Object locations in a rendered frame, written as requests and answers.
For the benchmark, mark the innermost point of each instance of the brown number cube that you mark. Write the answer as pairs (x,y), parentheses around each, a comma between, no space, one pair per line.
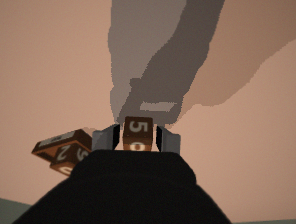
(138,133)
(67,157)

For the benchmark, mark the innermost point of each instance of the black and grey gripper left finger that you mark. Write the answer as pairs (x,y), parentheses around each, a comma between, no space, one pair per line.
(106,139)

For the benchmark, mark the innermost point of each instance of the brown rectangular tray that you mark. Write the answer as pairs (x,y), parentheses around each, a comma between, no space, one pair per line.
(46,149)

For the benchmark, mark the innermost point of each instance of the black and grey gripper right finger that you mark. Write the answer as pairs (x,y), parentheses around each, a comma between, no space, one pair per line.
(167,141)

